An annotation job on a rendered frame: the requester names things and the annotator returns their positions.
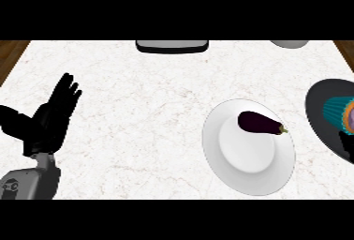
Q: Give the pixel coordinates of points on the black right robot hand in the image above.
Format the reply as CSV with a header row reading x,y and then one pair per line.
x,y
348,145

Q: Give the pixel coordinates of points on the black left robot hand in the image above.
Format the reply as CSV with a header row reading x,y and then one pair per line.
x,y
48,125

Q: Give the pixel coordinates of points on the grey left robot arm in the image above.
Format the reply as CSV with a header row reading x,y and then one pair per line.
x,y
33,182

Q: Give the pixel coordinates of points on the cupcake with teal wrapper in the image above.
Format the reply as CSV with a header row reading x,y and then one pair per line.
x,y
335,112

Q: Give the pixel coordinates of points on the dark grey round plate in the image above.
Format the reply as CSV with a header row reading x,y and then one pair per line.
x,y
317,106

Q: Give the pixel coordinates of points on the white round plate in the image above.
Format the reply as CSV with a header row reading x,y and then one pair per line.
x,y
244,156

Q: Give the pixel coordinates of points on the dark purple eggplant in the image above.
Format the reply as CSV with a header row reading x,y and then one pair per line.
x,y
258,122

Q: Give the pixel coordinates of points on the pale grey round object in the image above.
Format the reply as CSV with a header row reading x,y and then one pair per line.
x,y
289,43

